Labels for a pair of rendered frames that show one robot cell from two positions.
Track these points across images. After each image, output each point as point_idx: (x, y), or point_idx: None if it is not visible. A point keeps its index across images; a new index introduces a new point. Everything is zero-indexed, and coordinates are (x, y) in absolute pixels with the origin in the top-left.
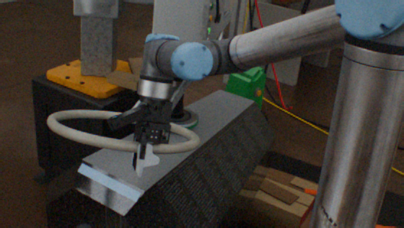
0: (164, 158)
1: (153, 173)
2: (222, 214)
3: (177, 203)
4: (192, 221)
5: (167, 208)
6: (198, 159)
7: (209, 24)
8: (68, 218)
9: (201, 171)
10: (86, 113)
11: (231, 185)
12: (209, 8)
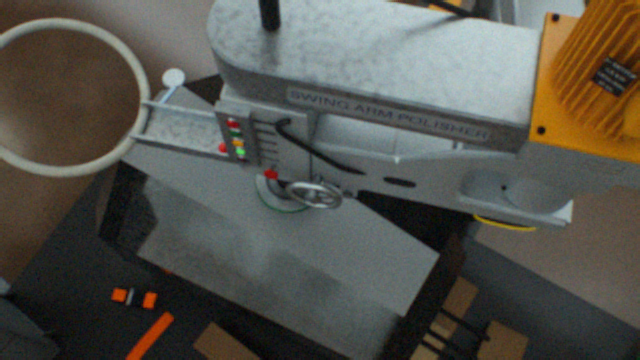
0: (191, 174)
1: (156, 164)
2: (171, 269)
3: (138, 203)
4: (135, 227)
5: (124, 191)
6: (208, 219)
7: (242, 147)
8: None
9: (197, 228)
10: (123, 55)
11: (216, 278)
12: (223, 130)
